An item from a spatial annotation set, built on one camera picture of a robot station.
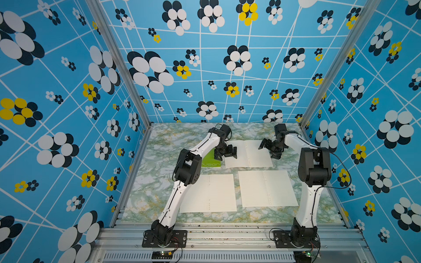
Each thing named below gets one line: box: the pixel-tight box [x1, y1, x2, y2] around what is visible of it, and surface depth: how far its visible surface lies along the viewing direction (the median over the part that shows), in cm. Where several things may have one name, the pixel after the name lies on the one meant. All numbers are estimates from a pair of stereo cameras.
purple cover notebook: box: [179, 174, 238, 214], surface depth 87 cm
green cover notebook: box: [201, 147, 222, 168], surface depth 100 cm
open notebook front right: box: [237, 169, 299, 208], surface depth 91 cm
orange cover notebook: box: [224, 138, 274, 169], surface depth 103 cm
